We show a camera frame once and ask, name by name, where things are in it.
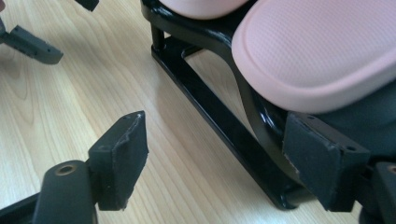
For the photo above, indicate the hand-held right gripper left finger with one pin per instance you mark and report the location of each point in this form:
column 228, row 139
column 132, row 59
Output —
column 121, row 161

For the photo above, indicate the pink slipper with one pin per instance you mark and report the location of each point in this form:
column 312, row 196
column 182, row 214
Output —
column 311, row 56

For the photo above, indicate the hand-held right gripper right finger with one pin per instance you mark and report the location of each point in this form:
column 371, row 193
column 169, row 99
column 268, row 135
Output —
column 323, row 165

